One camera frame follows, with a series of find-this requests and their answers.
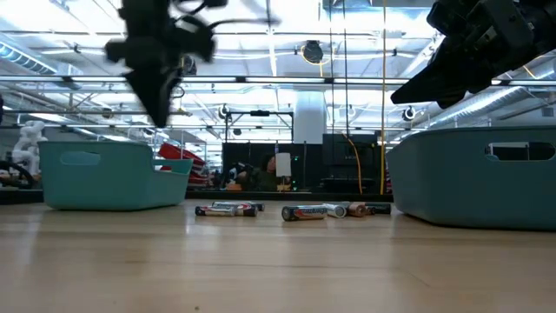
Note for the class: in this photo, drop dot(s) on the overhead light bar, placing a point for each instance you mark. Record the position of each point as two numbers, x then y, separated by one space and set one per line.
282 79

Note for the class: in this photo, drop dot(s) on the light teal plastic bin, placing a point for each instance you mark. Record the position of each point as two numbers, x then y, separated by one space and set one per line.
108 178

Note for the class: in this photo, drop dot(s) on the black monitor box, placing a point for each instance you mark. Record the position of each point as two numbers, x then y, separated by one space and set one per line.
343 150

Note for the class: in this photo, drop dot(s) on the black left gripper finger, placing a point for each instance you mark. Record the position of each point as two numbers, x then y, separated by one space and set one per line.
175 79
152 95

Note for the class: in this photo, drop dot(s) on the white building column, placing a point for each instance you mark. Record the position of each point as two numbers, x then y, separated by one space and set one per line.
309 117

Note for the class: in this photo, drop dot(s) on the black gantry frame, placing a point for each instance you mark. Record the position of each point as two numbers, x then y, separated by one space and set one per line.
259 113

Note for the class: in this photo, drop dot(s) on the dark teal plastic bin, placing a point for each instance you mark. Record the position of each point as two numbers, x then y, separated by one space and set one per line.
456 187

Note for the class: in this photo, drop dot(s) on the black curved hoop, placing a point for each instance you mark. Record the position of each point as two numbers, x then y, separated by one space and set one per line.
24 171

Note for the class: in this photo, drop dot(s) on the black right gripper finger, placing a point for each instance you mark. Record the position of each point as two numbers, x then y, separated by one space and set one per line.
434 78
454 100

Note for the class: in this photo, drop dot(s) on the person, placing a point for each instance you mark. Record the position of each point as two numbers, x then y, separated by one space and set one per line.
260 178

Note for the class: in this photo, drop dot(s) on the white rectangular sign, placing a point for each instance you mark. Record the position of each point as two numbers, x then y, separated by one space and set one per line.
283 164

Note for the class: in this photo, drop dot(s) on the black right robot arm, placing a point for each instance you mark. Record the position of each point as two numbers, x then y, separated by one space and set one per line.
543 15

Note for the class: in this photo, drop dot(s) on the silver spiral air duct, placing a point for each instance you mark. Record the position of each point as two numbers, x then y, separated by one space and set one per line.
491 102

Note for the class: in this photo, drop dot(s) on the black partition wall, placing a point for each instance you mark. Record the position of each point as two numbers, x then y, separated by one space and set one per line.
308 174

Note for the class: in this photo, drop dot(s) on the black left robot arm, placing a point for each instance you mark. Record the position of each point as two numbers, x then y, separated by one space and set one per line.
143 8

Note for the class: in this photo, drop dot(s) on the red metal rack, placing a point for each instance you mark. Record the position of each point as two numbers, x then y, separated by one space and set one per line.
182 158

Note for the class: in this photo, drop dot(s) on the white humanoid figure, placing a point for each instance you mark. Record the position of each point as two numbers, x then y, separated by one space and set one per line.
28 148

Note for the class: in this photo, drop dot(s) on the black aluminium table frame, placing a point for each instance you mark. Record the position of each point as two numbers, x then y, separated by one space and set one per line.
282 196

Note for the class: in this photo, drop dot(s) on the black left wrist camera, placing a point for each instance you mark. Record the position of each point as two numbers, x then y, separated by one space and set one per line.
195 37

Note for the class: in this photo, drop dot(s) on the small orange object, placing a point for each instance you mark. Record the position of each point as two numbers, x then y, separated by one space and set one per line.
233 187

